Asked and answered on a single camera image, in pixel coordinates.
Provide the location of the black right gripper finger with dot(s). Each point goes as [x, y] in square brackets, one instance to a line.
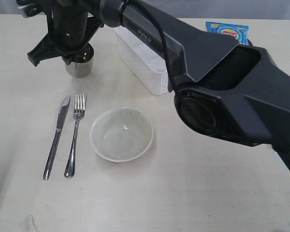
[81, 56]
[45, 49]

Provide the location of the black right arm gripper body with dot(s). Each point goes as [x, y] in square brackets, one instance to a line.
[71, 25]

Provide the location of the silver foil packet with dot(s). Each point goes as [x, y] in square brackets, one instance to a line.
[82, 63]

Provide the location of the silver table knife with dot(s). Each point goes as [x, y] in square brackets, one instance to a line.
[60, 122]

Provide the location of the silver metal fork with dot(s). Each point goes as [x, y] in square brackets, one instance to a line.
[78, 114]

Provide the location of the white perforated plastic basket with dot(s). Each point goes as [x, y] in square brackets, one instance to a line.
[148, 67]

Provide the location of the white floral ceramic bowl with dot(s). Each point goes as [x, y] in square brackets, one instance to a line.
[121, 134]

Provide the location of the blue chips snack bag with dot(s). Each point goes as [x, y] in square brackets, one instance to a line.
[239, 32]

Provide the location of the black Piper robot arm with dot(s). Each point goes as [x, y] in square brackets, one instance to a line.
[223, 89]

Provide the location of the grey backdrop curtain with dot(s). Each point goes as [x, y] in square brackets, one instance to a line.
[229, 9]

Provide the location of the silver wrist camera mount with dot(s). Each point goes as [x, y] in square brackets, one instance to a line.
[30, 8]

